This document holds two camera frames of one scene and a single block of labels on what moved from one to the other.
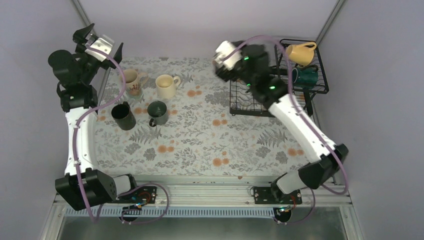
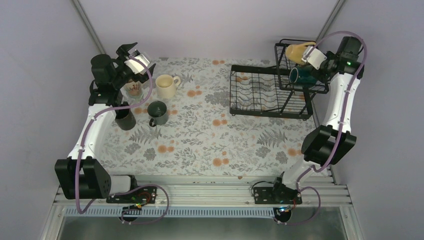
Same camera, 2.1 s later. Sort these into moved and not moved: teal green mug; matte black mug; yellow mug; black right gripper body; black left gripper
Moved: black right gripper body; black left gripper
Not moved: matte black mug; teal green mug; yellow mug
